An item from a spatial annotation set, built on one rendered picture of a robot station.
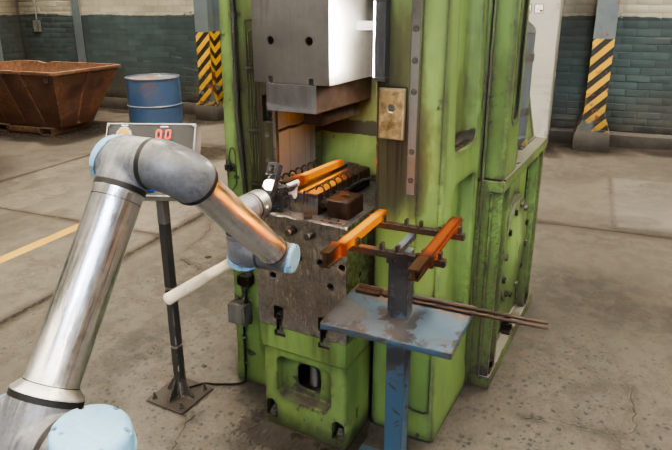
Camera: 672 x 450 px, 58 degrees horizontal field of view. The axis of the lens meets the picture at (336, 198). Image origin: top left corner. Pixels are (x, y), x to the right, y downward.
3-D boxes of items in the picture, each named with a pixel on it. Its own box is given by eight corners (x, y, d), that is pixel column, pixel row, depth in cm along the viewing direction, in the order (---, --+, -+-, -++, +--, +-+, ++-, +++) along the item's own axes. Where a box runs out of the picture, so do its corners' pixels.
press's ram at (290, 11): (353, 88, 190) (353, -48, 178) (253, 81, 208) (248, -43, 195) (403, 75, 225) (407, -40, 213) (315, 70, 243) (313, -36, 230)
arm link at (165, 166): (195, 132, 126) (308, 247, 184) (148, 128, 131) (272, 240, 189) (175, 181, 122) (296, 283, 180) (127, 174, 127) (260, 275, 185)
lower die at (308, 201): (317, 215, 210) (317, 192, 207) (270, 206, 219) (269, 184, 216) (369, 185, 245) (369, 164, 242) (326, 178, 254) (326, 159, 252)
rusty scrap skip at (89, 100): (61, 143, 739) (51, 73, 713) (-45, 131, 808) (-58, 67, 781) (128, 125, 845) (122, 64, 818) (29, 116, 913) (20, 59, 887)
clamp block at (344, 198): (348, 221, 204) (348, 203, 202) (326, 217, 208) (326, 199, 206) (364, 210, 214) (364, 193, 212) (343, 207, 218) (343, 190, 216)
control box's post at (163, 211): (181, 399, 259) (157, 155, 226) (174, 396, 260) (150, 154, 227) (187, 394, 262) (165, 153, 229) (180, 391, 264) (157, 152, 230)
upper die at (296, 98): (316, 114, 199) (316, 85, 196) (266, 110, 208) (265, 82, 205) (370, 97, 234) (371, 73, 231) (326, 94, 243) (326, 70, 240)
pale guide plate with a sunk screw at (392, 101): (402, 140, 200) (404, 89, 195) (378, 138, 204) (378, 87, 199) (405, 139, 202) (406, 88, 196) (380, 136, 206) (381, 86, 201)
